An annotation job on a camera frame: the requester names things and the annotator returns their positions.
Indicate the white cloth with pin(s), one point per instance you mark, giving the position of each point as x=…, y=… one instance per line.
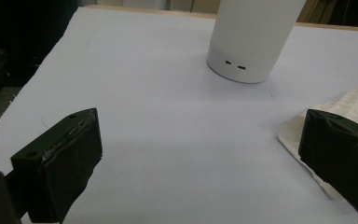
x=355, y=105

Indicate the white cylindrical device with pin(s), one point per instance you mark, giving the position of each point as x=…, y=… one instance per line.
x=248, y=37

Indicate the wooden table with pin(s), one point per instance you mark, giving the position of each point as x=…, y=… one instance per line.
x=152, y=10

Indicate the white table sheet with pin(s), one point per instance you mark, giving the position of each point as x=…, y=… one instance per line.
x=155, y=93

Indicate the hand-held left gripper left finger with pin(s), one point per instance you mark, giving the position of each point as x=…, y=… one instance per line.
x=65, y=161

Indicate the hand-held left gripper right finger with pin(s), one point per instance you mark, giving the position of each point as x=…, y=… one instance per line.
x=341, y=149

